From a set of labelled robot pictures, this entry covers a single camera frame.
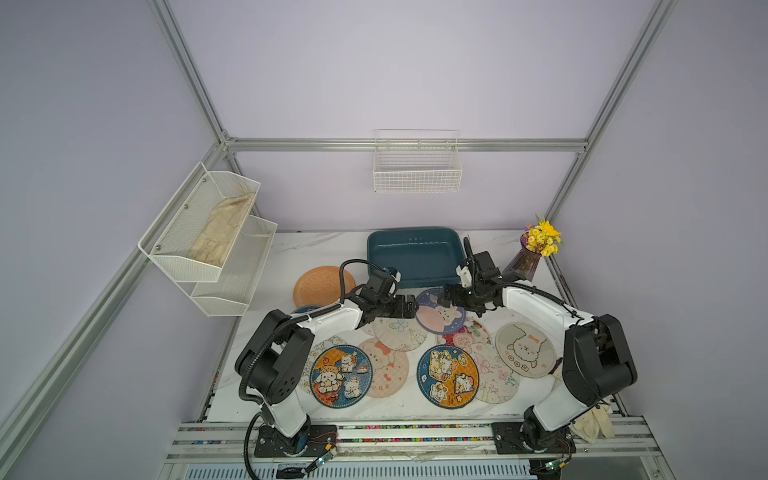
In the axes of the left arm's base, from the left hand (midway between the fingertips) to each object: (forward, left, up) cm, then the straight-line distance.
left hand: (405, 308), depth 91 cm
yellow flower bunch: (+13, -40, +18) cm, 46 cm away
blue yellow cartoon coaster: (-19, -12, -7) cm, 23 cm away
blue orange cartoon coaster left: (-19, +19, -6) cm, 27 cm away
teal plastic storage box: (+27, -10, -8) cm, 30 cm away
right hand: (+1, -12, +2) cm, 12 cm away
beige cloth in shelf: (+6, +51, +24) cm, 56 cm away
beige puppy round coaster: (-10, -37, -7) cm, 39 cm away
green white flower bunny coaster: (-18, +29, -6) cm, 35 cm away
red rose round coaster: (-6, -21, -7) cm, 23 cm away
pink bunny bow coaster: (-16, +5, -7) cm, 18 cm away
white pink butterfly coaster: (-20, -26, -7) cm, 34 cm away
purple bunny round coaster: (+1, -10, -7) cm, 12 cm away
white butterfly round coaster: (-5, +2, -7) cm, 9 cm away
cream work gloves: (-31, -49, -5) cm, 58 cm away
